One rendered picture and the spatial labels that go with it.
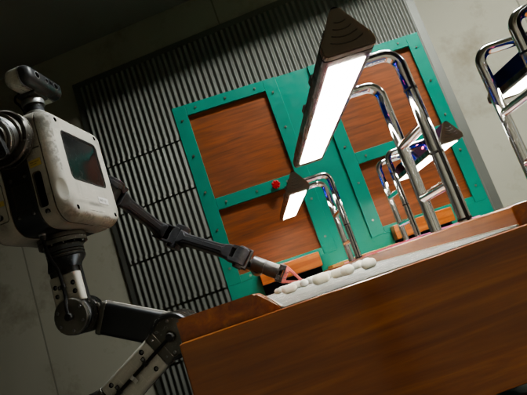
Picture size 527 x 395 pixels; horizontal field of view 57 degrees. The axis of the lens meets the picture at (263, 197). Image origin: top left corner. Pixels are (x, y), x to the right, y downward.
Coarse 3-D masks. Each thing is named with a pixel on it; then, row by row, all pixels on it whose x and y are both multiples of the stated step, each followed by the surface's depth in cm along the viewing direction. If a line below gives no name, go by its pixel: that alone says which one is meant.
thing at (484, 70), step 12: (516, 12) 94; (516, 24) 94; (516, 36) 94; (480, 48) 110; (492, 48) 109; (504, 48) 110; (480, 60) 109; (480, 72) 109; (492, 84) 107; (492, 96) 108; (504, 108) 105; (516, 108) 102; (504, 120) 106; (516, 132) 105; (516, 144) 105
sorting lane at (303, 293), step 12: (504, 228) 61; (468, 240) 65; (420, 252) 82; (432, 252) 65; (384, 264) 86; (396, 264) 67; (348, 276) 90; (360, 276) 69; (372, 276) 57; (300, 288) 125; (312, 288) 89; (324, 288) 68; (336, 288) 57; (276, 300) 93; (288, 300) 71; (300, 300) 57
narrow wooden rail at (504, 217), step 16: (512, 208) 59; (464, 224) 72; (480, 224) 68; (496, 224) 63; (512, 224) 60; (416, 240) 95; (432, 240) 87; (448, 240) 80; (368, 256) 138; (384, 256) 121
